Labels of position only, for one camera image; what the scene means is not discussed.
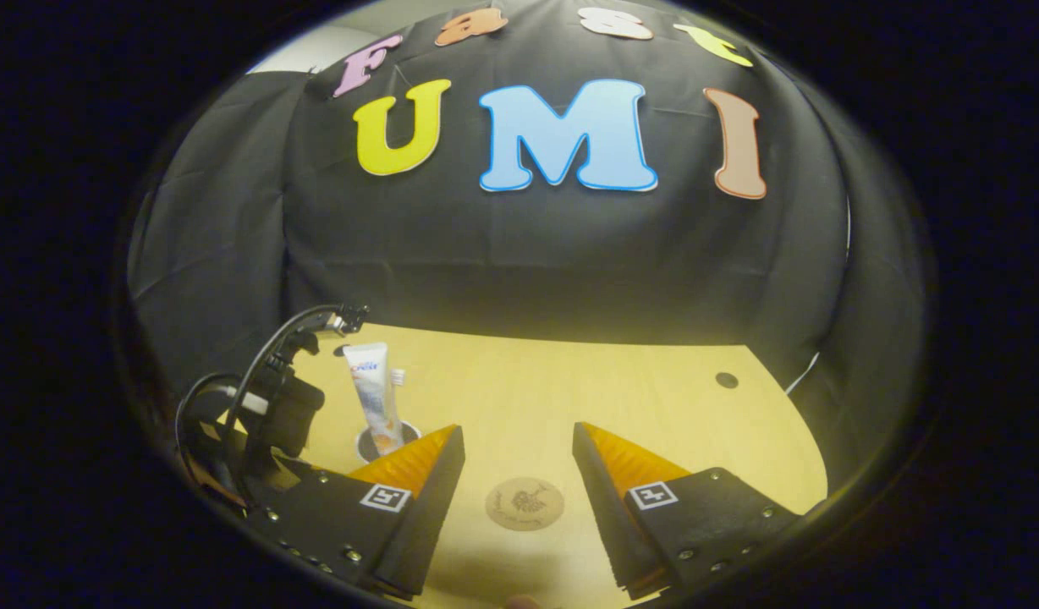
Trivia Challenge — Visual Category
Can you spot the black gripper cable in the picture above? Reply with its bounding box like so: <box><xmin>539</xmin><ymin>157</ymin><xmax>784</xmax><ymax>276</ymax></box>
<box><xmin>228</xmin><ymin>303</ymin><xmax>370</xmax><ymax>424</ymax></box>

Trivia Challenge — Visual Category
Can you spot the white toothpaste tube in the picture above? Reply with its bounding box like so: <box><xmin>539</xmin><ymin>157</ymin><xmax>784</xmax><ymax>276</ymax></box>
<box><xmin>343</xmin><ymin>343</ymin><xmax>404</xmax><ymax>456</ymax></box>

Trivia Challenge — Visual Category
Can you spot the round wooden coaster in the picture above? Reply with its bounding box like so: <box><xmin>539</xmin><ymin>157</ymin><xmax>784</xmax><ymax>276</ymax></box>
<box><xmin>485</xmin><ymin>477</ymin><xmax>565</xmax><ymax>532</ymax></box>

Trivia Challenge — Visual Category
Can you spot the black backdrop cloth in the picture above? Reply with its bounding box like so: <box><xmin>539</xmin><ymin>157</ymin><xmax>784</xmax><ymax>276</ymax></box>
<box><xmin>126</xmin><ymin>0</ymin><xmax>918</xmax><ymax>500</ymax></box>

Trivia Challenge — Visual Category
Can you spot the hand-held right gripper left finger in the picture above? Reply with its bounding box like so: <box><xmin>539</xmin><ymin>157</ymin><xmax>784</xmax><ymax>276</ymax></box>
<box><xmin>245</xmin><ymin>425</ymin><xmax>467</xmax><ymax>597</ymax></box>

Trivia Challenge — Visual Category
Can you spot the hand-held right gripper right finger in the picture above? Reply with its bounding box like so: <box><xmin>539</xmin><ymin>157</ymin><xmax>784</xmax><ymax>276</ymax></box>
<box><xmin>572</xmin><ymin>421</ymin><xmax>804</xmax><ymax>599</ymax></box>

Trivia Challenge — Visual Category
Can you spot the white cable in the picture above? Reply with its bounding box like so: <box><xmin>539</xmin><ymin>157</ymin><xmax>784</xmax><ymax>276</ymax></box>
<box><xmin>784</xmin><ymin>349</ymin><xmax>822</xmax><ymax>398</ymax></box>

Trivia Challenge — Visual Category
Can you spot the grey cup with wooden handle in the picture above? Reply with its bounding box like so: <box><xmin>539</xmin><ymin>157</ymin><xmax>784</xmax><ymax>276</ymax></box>
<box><xmin>355</xmin><ymin>420</ymin><xmax>423</xmax><ymax>464</ymax></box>

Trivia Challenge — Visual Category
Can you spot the wooden desktop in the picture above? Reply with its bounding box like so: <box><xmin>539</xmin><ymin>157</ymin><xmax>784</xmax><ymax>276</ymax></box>
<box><xmin>287</xmin><ymin>321</ymin><xmax>829</xmax><ymax>609</ymax></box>

